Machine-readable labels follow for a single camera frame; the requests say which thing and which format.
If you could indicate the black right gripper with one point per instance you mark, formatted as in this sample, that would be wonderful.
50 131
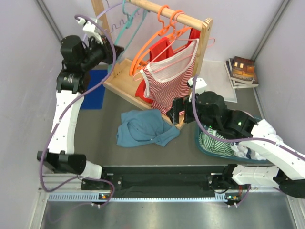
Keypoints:
174 113

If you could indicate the lilac plastic hanger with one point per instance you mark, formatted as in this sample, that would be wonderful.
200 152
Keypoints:
112 21

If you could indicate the green white striped garment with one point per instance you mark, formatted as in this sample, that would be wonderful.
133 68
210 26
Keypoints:
213 146

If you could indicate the stack of books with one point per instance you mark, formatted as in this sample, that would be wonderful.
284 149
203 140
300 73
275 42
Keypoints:
241 73

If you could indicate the teal laundry basket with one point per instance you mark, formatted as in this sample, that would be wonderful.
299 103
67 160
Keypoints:
244 160

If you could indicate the blue tank top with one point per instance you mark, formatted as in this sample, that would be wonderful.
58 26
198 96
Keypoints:
144 127

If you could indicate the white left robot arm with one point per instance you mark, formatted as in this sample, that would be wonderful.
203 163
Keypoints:
78 59

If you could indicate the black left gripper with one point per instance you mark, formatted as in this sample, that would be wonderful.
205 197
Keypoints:
107 53

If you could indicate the wooden clothes rack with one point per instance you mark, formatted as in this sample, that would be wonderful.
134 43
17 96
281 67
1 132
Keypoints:
125 81

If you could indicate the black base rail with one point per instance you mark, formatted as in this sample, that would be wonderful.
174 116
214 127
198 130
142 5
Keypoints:
172 181

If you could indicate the blue plastic folder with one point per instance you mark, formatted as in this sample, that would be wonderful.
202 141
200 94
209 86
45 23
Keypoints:
94 100

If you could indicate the red white striped tank top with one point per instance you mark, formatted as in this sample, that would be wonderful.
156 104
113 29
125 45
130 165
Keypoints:
167 79

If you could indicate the orange plastic hanger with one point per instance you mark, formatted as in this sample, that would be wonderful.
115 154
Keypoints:
147 47
176 31

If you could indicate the teal plastic hanger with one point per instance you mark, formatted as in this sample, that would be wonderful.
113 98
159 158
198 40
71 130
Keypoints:
124 25

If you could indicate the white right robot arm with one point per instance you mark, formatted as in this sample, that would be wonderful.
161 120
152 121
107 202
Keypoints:
208 109

